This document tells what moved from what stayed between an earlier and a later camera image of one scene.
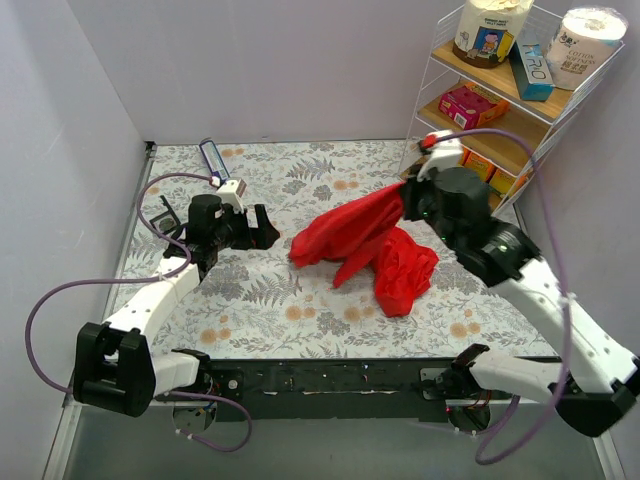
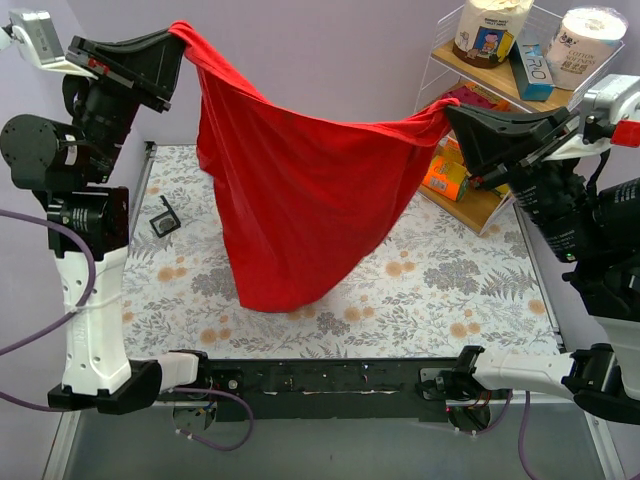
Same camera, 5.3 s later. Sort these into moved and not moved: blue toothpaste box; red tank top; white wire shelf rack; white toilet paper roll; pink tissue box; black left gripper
Moved: red tank top; black left gripper
Not moved: blue toothpaste box; white wire shelf rack; white toilet paper roll; pink tissue box
